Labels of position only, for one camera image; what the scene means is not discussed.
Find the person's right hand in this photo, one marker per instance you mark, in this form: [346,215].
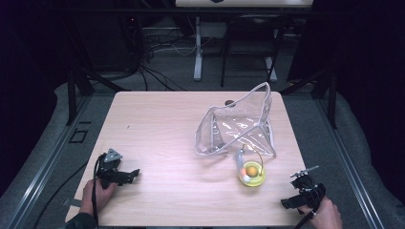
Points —
[324,216]

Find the small dark round object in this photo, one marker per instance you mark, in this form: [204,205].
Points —
[229,102]

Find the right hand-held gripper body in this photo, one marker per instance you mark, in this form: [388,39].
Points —
[307,187]

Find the black chair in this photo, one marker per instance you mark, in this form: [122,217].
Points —
[251,41]

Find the yellow round toy with ball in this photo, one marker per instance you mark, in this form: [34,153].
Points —
[252,174]

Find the transparent plastic zipper bag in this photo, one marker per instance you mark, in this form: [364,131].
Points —
[238,127]

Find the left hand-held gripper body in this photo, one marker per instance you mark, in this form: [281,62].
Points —
[110,165]

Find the white desk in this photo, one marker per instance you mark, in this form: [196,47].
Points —
[223,19]

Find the grey tape strip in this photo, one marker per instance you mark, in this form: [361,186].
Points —
[72,202]

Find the black metal stand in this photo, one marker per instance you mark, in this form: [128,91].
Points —
[78,76]
[321,86]

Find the person's left hand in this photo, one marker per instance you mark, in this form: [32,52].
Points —
[97,197]

